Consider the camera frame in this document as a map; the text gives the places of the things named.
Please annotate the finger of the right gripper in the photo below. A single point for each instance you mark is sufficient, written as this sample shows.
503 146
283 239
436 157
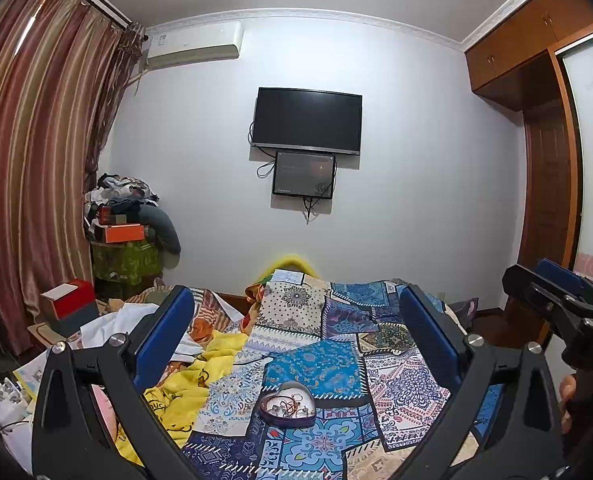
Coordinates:
561 272
540 295

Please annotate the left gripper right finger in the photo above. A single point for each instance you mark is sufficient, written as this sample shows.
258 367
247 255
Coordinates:
438 338

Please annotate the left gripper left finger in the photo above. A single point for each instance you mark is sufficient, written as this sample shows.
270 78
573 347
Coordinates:
155 339

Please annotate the purple heart jewelry box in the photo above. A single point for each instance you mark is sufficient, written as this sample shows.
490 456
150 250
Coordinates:
292 406

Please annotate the right hand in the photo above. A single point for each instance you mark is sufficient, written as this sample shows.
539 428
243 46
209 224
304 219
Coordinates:
567 390

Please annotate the white crumpled cloth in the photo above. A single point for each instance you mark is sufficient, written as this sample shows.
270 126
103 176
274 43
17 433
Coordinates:
95 333

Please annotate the yellow duck blanket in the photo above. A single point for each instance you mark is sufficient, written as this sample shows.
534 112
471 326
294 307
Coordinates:
177 399

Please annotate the striped orange pillow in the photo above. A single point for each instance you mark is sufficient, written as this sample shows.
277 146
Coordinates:
218 312

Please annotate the green patterned cloth table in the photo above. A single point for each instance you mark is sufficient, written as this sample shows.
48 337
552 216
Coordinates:
128 264

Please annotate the red white box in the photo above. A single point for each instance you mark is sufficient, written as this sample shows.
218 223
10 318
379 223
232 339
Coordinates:
69 306

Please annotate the orange box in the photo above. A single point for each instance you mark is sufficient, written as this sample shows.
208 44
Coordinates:
122 233

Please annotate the blue patchwork bedspread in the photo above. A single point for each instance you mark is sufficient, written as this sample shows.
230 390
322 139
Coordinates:
376 398

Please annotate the pile of clothes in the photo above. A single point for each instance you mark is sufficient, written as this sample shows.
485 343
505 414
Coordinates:
128 200

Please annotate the brown wooden wardrobe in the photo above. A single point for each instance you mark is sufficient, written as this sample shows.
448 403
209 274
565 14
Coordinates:
513 62

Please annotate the striped brown curtain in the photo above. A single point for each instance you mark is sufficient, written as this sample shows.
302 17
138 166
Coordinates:
64 68

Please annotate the white air conditioner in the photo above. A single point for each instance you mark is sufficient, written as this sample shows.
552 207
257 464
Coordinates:
195 44

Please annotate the small black wall monitor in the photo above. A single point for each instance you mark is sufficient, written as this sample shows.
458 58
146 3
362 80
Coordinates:
304 175

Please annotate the large black wall television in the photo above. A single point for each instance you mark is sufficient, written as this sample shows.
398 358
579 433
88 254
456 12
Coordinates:
311 120

